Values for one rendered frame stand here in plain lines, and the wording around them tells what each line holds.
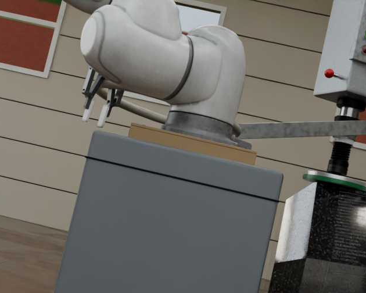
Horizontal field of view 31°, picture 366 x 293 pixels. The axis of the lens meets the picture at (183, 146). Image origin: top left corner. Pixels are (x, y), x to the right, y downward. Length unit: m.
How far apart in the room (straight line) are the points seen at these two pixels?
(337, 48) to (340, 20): 0.11
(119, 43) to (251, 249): 0.49
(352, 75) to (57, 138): 6.78
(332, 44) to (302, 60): 6.32
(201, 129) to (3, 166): 7.52
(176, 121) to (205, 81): 0.11
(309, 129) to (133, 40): 0.98
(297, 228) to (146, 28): 0.96
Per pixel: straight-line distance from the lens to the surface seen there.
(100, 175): 1.34
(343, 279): 2.01
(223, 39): 1.49
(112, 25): 1.37
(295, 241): 2.06
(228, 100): 1.48
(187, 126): 1.45
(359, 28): 2.25
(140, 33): 1.38
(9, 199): 8.84
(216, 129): 1.46
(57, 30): 8.97
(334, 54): 2.35
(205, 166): 1.32
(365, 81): 2.26
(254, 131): 2.10
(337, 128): 2.25
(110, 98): 1.95
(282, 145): 8.50
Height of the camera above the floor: 0.69
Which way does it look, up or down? 5 degrees up
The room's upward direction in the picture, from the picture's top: 13 degrees clockwise
